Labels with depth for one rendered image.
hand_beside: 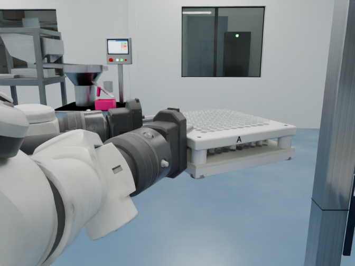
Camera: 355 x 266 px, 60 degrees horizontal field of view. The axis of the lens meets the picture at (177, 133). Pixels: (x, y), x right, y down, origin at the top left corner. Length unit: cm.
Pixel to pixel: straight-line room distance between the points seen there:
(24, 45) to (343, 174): 345
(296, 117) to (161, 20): 280
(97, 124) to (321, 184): 51
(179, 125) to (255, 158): 18
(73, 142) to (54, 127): 30
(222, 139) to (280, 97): 501
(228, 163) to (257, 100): 489
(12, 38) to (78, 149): 356
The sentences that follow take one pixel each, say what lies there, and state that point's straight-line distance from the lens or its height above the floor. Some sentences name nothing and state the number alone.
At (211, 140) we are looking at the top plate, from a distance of 54.
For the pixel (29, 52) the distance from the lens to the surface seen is 377.
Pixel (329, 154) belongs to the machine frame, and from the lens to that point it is 75.
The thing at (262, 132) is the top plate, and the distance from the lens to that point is 61.
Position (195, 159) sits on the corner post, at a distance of 54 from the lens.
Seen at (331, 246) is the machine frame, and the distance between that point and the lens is 85.
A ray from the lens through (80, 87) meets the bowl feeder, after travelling 297.
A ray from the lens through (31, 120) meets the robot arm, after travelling 62.
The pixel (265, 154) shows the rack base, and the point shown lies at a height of 102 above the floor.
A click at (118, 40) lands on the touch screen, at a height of 135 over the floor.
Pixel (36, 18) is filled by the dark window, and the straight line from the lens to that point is 600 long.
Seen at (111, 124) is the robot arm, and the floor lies 108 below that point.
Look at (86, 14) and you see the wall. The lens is 559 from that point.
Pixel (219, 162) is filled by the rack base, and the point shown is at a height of 103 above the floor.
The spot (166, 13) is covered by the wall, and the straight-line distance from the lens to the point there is 534.
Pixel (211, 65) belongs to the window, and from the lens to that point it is 540.
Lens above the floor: 121
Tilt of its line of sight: 14 degrees down
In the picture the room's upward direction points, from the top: straight up
